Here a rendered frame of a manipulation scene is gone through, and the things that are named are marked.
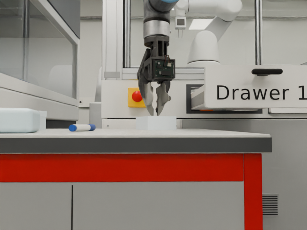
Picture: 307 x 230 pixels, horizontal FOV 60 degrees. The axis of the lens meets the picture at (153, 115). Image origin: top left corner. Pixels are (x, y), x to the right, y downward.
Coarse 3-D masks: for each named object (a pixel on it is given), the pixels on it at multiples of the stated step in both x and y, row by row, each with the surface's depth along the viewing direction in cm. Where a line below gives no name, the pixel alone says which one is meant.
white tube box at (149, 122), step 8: (136, 120) 82; (144, 120) 74; (152, 120) 72; (160, 120) 73; (168, 120) 73; (136, 128) 82; (144, 128) 74; (152, 128) 72; (160, 128) 73; (168, 128) 73
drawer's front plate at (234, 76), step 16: (208, 80) 68; (224, 80) 68; (240, 80) 68; (256, 80) 68; (272, 80) 68; (288, 80) 68; (304, 80) 68; (208, 96) 68; (224, 96) 68; (240, 96) 68; (272, 96) 68; (288, 96) 68; (304, 96) 68
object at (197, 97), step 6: (198, 90) 88; (192, 96) 99; (198, 96) 86; (192, 102) 98; (198, 102) 86; (192, 108) 99; (198, 108) 95; (204, 108) 95; (210, 108) 95; (216, 108) 95; (222, 108) 95; (228, 108) 95; (234, 108) 95; (240, 108) 95; (246, 108) 95; (252, 108) 95; (258, 108) 95; (264, 108) 95
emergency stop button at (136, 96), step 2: (134, 92) 94; (136, 92) 94; (138, 92) 94; (132, 94) 94; (134, 94) 94; (136, 94) 94; (138, 94) 94; (140, 94) 94; (132, 96) 94; (134, 96) 94; (136, 96) 94; (138, 96) 94; (140, 96) 94; (132, 98) 94; (134, 98) 94; (136, 98) 94; (138, 98) 94; (140, 98) 94; (142, 98) 94; (134, 100) 94; (136, 100) 94; (138, 100) 94; (140, 100) 94
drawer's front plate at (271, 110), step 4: (272, 108) 100; (276, 108) 100; (280, 108) 100; (284, 108) 100; (288, 108) 100; (292, 108) 100; (296, 108) 100; (300, 108) 101; (304, 108) 101; (272, 112) 100; (276, 112) 100; (280, 112) 100; (284, 112) 100; (288, 112) 100; (292, 112) 100; (296, 112) 100; (300, 112) 100; (304, 112) 100
